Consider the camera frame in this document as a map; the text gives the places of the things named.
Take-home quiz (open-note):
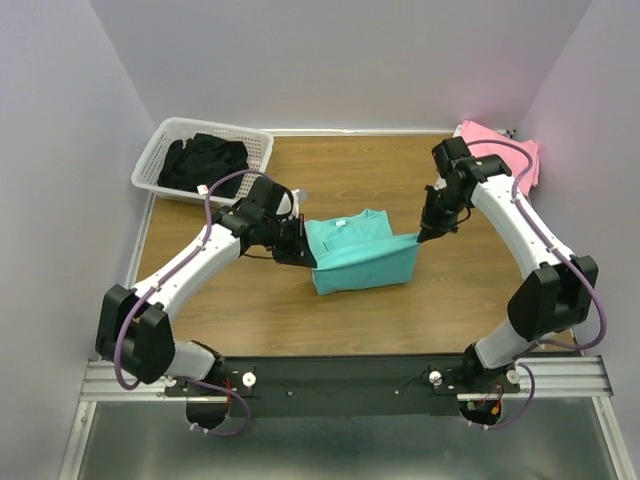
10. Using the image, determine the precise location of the black t shirt in basket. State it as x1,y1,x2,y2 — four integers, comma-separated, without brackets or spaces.
157,133,249,193

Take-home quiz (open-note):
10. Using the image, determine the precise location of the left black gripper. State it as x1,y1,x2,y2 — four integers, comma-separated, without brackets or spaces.
261,214,317,269

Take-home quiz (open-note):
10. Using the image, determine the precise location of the white plastic laundry basket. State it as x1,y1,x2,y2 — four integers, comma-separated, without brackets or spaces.
131,117,274,204

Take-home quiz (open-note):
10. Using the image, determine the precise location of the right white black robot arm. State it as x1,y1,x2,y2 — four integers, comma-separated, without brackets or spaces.
418,136,598,392

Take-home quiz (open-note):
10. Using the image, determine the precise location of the folded pink t shirt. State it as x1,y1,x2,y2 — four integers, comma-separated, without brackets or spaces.
454,120,540,197

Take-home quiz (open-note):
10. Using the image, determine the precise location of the teal t shirt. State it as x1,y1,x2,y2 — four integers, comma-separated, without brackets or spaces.
305,209,420,295

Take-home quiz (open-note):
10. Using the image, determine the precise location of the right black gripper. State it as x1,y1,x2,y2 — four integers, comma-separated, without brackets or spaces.
418,184,467,243

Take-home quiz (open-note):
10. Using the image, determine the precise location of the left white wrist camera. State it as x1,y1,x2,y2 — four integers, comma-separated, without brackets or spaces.
291,188,308,210

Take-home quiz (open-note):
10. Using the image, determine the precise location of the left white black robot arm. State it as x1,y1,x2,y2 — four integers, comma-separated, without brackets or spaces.
95,176,316,395

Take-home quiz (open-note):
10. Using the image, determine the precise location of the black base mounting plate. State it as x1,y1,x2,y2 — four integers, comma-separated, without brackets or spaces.
164,353,521,420

